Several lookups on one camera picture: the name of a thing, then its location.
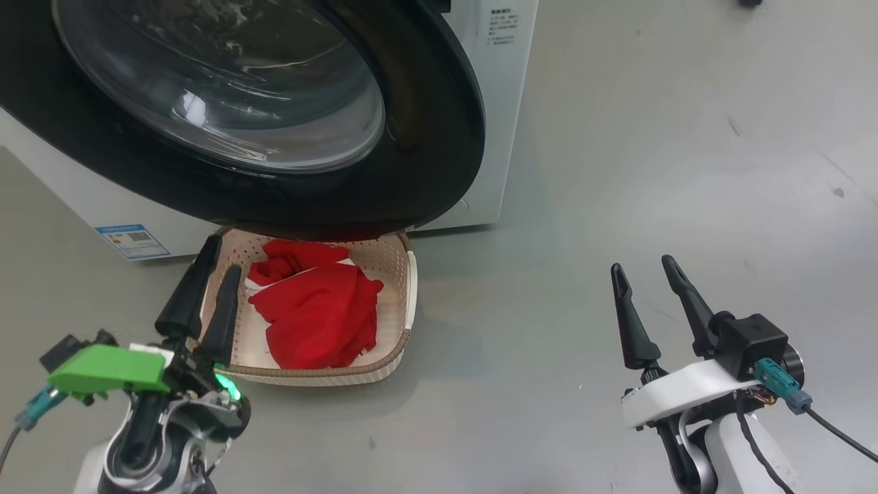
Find small text sticker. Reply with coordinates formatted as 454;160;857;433
488;8;520;47

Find white front-load washing machine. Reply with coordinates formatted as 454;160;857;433
0;0;539;261

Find blue energy label sticker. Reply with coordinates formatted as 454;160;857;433
95;223;171;261

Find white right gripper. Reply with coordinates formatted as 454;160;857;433
610;255;763;430

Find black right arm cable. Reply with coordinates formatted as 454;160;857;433
735;395;796;494

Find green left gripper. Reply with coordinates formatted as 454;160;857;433
48;233;243;407

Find right camera cable teal plug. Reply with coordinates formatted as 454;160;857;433
753;358;878;464

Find left camera cable teal plug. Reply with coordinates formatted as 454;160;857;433
0;384;69;474

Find camera cable teal plug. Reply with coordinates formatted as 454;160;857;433
0;384;69;474
753;358;878;464

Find grey washing machine door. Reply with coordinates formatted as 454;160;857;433
0;0;486;242

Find red cloth garment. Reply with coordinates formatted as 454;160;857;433
247;239;385;370

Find cream perforated laundry basket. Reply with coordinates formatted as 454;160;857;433
195;226;418;386

